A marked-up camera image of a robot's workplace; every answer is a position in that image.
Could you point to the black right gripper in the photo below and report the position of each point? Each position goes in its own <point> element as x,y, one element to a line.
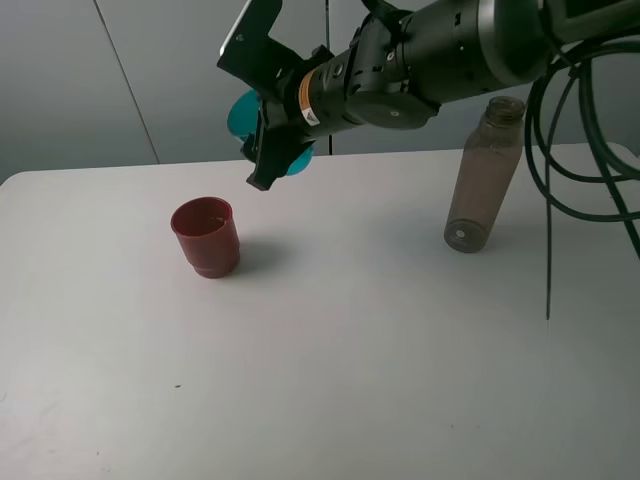
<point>327,94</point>

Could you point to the teal transparent plastic cup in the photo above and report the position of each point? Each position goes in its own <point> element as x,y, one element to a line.
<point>242,121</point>

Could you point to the brown transparent plastic bottle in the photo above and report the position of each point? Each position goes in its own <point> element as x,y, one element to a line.
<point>490,158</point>

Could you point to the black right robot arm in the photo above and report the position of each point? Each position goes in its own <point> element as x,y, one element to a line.
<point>460,49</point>

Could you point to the red plastic cup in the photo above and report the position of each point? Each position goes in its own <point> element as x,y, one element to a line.
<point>206,232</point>

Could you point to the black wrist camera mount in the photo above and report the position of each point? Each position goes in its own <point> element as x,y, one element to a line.
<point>249,54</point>

